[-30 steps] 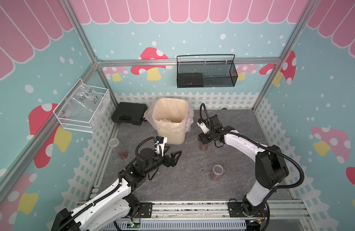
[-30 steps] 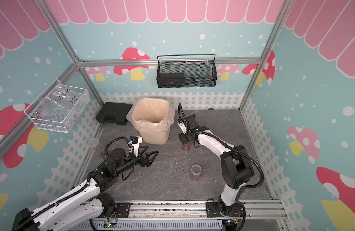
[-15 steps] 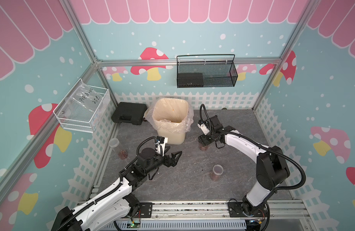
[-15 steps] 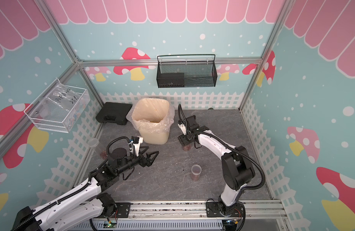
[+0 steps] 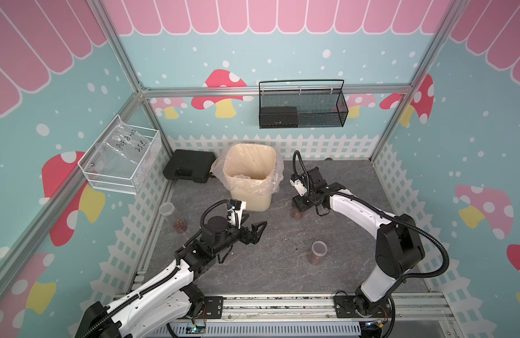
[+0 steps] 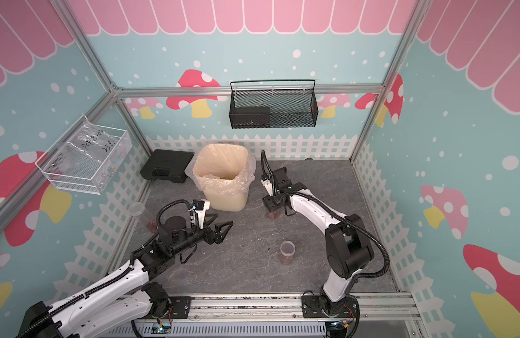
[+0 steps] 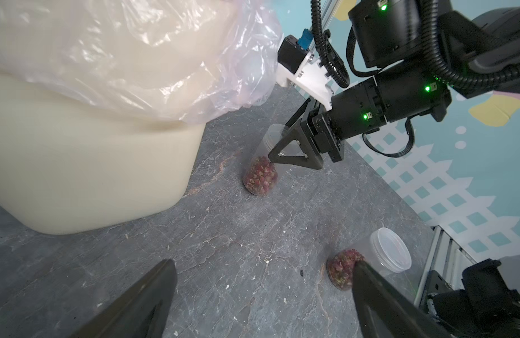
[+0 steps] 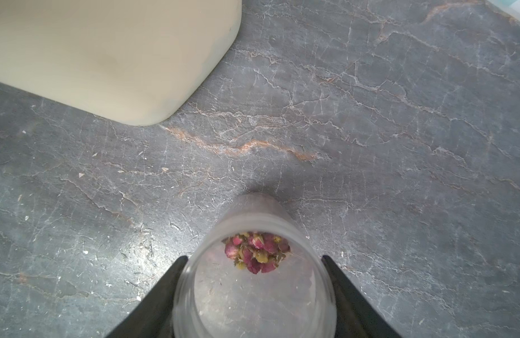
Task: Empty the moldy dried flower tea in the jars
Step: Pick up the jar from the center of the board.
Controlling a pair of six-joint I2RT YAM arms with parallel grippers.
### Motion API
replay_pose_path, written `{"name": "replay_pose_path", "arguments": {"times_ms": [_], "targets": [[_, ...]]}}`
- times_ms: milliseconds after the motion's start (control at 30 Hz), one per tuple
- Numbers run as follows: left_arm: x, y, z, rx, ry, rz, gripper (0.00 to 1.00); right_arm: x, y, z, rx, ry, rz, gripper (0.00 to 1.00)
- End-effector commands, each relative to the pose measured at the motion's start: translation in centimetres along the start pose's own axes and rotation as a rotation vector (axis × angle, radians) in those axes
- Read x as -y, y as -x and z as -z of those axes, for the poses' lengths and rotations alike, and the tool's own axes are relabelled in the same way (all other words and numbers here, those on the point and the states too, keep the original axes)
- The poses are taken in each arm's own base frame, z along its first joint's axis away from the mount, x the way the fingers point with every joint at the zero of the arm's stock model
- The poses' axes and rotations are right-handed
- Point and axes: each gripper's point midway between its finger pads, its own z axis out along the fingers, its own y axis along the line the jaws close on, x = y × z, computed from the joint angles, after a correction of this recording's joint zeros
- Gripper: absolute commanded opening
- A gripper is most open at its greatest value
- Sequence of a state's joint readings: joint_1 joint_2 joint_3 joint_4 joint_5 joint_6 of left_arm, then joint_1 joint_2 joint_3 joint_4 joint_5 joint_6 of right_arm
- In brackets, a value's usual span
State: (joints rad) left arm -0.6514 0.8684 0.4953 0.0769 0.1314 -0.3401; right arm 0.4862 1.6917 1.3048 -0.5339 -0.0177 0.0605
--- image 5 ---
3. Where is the clear tea jar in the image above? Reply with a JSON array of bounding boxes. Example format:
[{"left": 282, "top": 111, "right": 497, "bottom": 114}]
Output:
[
  {"left": 158, "top": 201, "right": 188, "bottom": 234},
  {"left": 307, "top": 240, "right": 328, "bottom": 266},
  {"left": 290, "top": 207, "right": 307, "bottom": 220}
]

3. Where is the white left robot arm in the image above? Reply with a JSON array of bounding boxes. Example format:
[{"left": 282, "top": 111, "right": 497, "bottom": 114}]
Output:
[{"left": 75, "top": 216, "right": 268, "bottom": 337}]

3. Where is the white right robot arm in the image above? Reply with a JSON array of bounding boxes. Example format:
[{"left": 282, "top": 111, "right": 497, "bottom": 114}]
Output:
[{"left": 290, "top": 167, "right": 426, "bottom": 317}]

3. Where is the cream plastic trash bin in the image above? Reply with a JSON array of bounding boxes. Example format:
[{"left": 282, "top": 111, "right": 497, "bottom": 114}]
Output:
[{"left": 223, "top": 144, "right": 277, "bottom": 212}]

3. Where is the clear plastic bin liner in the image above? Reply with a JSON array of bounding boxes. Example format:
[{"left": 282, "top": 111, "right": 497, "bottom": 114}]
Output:
[{"left": 211, "top": 143, "right": 284, "bottom": 196}]

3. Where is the black plastic tool case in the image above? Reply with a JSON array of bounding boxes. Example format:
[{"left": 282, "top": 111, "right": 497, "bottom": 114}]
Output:
[{"left": 163, "top": 149, "right": 216, "bottom": 183}]

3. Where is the black box in basket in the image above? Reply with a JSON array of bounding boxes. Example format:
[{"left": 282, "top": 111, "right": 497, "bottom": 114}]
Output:
[{"left": 258, "top": 106, "right": 299, "bottom": 129}]

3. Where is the clear plastic bag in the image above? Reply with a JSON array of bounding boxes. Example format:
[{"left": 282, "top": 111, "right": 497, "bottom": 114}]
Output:
[{"left": 87, "top": 122, "right": 162, "bottom": 185}]

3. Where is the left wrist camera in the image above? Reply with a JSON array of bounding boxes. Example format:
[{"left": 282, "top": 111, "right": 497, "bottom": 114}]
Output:
[{"left": 227, "top": 199, "right": 247, "bottom": 228}]

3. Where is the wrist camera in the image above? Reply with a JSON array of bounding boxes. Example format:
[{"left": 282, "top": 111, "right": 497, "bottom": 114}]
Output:
[
  {"left": 227, "top": 199, "right": 247, "bottom": 228},
  {"left": 290, "top": 175, "right": 308, "bottom": 197}
]

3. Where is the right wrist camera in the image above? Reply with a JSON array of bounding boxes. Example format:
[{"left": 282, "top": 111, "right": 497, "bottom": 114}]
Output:
[{"left": 290, "top": 175, "right": 308, "bottom": 197}]

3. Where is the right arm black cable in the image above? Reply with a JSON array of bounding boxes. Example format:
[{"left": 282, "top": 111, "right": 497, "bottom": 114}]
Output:
[{"left": 291, "top": 149, "right": 450, "bottom": 280}]

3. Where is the black wire mesh basket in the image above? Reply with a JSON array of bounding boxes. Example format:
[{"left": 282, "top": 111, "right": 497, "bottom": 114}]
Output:
[{"left": 258, "top": 79, "right": 349, "bottom": 128}]

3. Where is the white wire wall basket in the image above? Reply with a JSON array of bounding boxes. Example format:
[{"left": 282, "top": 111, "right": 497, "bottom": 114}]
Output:
[{"left": 78, "top": 115, "right": 162, "bottom": 195}]

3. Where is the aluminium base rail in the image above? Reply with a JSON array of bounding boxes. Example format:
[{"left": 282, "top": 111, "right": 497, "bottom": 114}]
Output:
[{"left": 145, "top": 292, "right": 463, "bottom": 337}]

